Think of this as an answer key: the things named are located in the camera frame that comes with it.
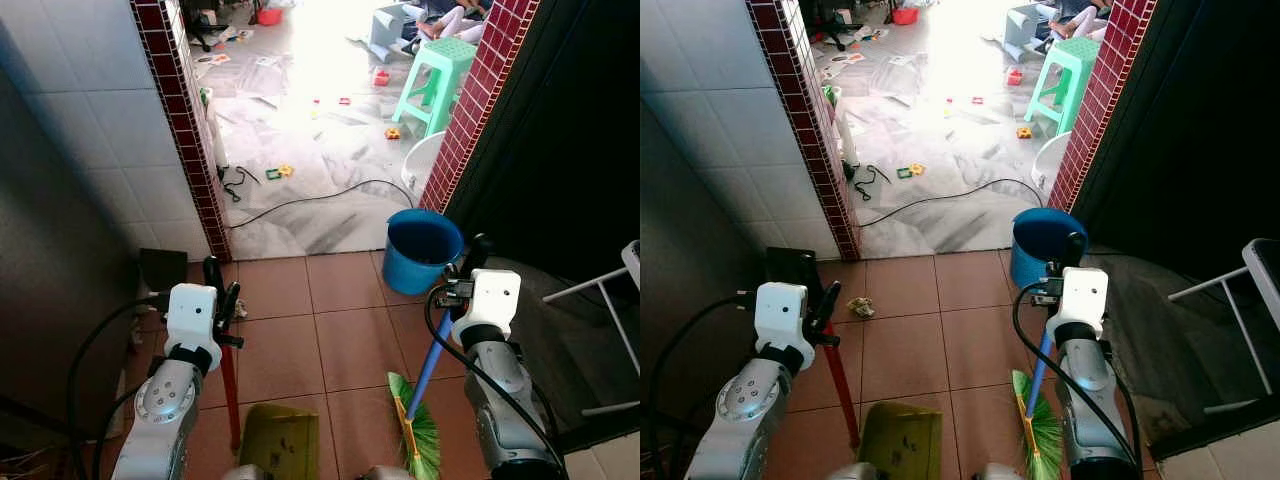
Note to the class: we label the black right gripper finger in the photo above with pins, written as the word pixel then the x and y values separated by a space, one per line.
pixel 478 255
pixel 1073 250

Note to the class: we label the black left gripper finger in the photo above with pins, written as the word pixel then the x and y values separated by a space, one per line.
pixel 806 270
pixel 232 305
pixel 828 305
pixel 213 272

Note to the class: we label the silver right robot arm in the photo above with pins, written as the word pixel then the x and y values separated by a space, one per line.
pixel 503 400
pixel 1090 400

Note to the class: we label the crumpled paper scrap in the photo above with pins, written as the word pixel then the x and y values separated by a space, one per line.
pixel 861 307
pixel 241 309

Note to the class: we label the blue plastic bucket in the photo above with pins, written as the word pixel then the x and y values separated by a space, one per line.
pixel 1035 255
pixel 415 262

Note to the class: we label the black box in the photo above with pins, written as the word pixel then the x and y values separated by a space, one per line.
pixel 160 270

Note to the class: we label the white plastic basin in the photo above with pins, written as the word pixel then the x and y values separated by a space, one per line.
pixel 1050 160
pixel 422 160

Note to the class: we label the green and yellow toy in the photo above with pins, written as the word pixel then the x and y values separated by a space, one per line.
pixel 278 172
pixel 910 171

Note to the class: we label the grey robot left leg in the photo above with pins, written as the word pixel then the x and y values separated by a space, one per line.
pixel 243 473
pixel 850 472

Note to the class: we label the grey robot leg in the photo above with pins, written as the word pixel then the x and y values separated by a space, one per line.
pixel 997 472
pixel 850 472
pixel 243 473
pixel 385 473

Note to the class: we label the small red toy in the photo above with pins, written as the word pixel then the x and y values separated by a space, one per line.
pixel 1014 77
pixel 381 77

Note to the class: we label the grey robot right leg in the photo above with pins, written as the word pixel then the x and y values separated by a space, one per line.
pixel 385 473
pixel 997 472

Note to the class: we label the green plastic stool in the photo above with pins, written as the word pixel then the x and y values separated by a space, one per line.
pixel 1072 60
pixel 445 60

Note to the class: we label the pale blue small stool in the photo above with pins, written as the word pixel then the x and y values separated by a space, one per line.
pixel 1025 30
pixel 392 30

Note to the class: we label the seated person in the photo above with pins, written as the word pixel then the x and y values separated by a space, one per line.
pixel 1075 20
pixel 450 20

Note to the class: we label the red plastic bowl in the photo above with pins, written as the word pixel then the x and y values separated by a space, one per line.
pixel 905 16
pixel 269 16

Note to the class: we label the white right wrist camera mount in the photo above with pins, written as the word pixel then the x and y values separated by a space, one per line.
pixel 490 300
pixel 1080 298

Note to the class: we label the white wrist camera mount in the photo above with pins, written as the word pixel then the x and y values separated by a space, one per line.
pixel 191 310
pixel 490 300
pixel 1080 298
pixel 782 310

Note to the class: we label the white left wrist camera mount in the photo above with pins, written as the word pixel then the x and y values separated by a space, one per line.
pixel 782 310
pixel 191 310

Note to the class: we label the white metal rack frame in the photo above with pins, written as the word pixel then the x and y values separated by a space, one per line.
pixel 605 290
pixel 1235 290

